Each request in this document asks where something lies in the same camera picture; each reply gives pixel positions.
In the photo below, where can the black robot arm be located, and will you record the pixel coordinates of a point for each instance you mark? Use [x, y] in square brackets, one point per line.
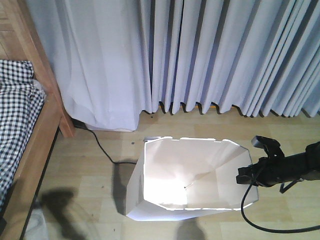
[276, 168]

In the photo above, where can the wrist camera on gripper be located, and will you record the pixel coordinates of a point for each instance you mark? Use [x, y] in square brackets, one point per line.
[271, 146]

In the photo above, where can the white floor power socket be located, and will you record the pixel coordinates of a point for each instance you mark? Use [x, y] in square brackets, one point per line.
[151, 138]

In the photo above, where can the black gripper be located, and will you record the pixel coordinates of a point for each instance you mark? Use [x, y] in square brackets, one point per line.
[249, 175]

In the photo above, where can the light grey curtain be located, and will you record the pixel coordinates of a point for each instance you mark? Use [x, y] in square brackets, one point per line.
[114, 59]

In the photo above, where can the white plastic trash bin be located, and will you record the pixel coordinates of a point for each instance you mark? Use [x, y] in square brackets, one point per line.
[179, 179]

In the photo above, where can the black white checkered bedding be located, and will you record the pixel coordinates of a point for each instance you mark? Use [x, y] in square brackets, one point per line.
[21, 101]

